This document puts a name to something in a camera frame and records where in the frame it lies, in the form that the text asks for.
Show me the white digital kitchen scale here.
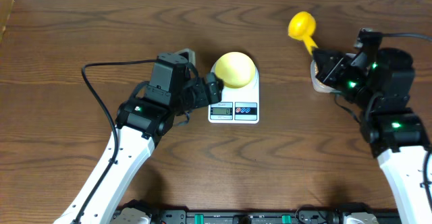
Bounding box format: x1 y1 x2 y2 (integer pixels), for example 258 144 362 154
208 67 260 124

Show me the clear plastic container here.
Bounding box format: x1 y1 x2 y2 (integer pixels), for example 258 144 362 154
311 49 355 93

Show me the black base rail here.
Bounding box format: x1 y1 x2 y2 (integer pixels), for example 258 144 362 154
110 200 402 224

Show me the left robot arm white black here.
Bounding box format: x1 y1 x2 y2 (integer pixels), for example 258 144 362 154
56 49 223 223

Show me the pale yellow bowl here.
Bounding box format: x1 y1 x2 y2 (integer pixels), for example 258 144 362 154
214 52 256 88

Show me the yellow measuring scoop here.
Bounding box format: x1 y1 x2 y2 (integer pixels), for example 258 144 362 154
288 11 318 55

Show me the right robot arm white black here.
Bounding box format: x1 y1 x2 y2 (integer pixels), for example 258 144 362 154
310 29 431 223

